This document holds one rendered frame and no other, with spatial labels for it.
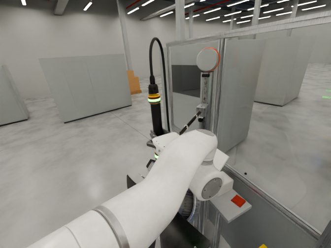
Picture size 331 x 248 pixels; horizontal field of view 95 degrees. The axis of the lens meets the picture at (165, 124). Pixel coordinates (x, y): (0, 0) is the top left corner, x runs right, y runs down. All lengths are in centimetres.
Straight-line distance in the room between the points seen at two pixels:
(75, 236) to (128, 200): 7
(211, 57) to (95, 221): 109
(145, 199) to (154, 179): 5
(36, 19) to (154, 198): 1264
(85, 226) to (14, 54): 1245
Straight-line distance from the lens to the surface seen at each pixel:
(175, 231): 87
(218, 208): 137
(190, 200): 104
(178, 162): 30
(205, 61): 118
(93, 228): 23
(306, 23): 99
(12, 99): 761
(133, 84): 882
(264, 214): 147
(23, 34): 1263
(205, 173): 37
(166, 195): 28
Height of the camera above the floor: 194
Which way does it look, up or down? 25 degrees down
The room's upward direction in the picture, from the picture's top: 4 degrees counter-clockwise
